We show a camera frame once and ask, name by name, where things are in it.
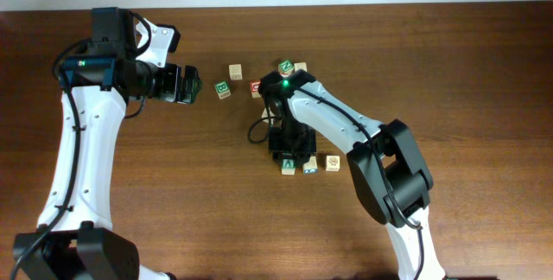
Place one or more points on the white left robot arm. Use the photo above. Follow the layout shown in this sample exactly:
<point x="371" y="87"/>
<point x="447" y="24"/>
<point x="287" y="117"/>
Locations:
<point x="124" y="60"/>

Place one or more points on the sailboat yellow I block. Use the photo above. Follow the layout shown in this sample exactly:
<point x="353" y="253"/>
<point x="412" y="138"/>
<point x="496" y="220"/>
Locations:
<point x="265" y="115"/>

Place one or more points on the green B wooden block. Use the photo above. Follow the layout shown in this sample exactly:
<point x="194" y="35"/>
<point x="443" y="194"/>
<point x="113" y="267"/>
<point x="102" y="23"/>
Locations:
<point x="222" y="89"/>

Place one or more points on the number 2 blue block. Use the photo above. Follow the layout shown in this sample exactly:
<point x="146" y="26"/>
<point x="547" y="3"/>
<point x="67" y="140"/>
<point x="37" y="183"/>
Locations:
<point x="310" y="166"/>

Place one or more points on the plain E wooden block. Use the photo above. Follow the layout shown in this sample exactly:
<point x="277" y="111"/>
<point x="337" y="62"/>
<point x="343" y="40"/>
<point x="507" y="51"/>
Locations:
<point x="235" y="72"/>

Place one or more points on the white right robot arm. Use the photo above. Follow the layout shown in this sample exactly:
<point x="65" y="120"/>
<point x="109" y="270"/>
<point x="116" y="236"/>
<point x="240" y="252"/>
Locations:
<point x="390" y="177"/>

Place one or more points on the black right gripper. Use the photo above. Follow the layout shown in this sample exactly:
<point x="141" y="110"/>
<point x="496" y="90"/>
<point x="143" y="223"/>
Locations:
<point x="301" y="154"/>

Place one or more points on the red U wooden block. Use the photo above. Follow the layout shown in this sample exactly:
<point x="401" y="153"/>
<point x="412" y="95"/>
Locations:
<point x="254" y="87"/>

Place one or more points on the green N wooden block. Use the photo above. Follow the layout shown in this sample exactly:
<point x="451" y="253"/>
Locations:
<point x="286" y="67"/>

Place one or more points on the green A wooden block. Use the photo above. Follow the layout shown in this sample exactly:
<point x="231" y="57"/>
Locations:
<point x="288" y="166"/>

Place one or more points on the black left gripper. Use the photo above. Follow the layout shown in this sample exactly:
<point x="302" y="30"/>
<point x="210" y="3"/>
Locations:
<point x="190" y="85"/>

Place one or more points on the plain butterfly wooden block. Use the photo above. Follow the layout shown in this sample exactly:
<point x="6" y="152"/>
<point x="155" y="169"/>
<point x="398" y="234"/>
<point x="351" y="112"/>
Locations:
<point x="300" y="66"/>

